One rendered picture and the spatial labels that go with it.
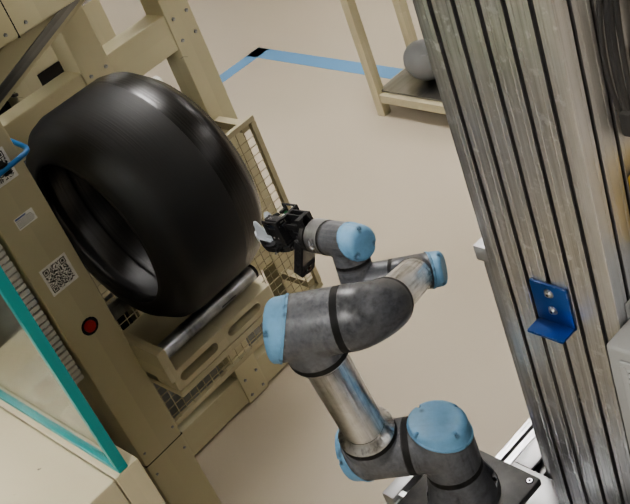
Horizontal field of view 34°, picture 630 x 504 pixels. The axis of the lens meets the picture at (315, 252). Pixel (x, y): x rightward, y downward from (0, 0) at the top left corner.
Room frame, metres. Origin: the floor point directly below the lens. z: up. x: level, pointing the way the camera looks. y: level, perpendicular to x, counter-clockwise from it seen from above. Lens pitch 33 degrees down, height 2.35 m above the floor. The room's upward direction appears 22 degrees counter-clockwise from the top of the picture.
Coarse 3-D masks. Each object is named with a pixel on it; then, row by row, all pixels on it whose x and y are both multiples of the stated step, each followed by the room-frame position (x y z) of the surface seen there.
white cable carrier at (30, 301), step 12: (0, 252) 2.00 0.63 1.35; (0, 264) 1.99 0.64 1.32; (12, 264) 2.00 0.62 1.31; (12, 276) 1.99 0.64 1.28; (24, 288) 2.00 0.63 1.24; (24, 300) 1.99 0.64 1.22; (36, 300) 2.02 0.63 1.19; (36, 312) 2.00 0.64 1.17; (48, 324) 2.00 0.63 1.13; (48, 336) 1.99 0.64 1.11; (60, 348) 2.00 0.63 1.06; (72, 360) 2.00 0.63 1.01; (72, 372) 1.99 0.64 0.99
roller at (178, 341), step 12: (240, 276) 2.20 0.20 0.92; (252, 276) 2.21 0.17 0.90; (228, 288) 2.17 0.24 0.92; (240, 288) 2.18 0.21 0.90; (216, 300) 2.15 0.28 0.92; (228, 300) 2.15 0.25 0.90; (204, 312) 2.12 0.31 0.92; (216, 312) 2.13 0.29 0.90; (180, 324) 2.10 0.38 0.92; (192, 324) 2.09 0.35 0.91; (204, 324) 2.10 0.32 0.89; (168, 336) 2.07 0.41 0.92; (180, 336) 2.07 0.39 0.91; (192, 336) 2.08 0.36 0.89; (168, 348) 2.04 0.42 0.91
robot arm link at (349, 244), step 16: (320, 224) 1.79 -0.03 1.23; (336, 224) 1.75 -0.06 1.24; (352, 224) 1.73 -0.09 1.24; (320, 240) 1.76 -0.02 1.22; (336, 240) 1.72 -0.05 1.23; (352, 240) 1.69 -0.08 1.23; (368, 240) 1.70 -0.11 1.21; (336, 256) 1.72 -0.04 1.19; (352, 256) 1.68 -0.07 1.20; (368, 256) 1.69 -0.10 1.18
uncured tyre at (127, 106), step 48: (96, 96) 2.27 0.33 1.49; (144, 96) 2.22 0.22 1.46; (48, 144) 2.21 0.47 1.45; (96, 144) 2.11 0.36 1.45; (144, 144) 2.10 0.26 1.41; (192, 144) 2.11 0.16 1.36; (48, 192) 2.37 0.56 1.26; (96, 192) 2.52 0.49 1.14; (144, 192) 2.02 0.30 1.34; (192, 192) 2.04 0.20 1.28; (240, 192) 2.09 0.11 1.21; (96, 240) 2.45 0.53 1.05; (144, 240) 2.02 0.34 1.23; (192, 240) 1.99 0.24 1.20; (240, 240) 2.07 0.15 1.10; (144, 288) 2.32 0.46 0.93; (192, 288) 2.01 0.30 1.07
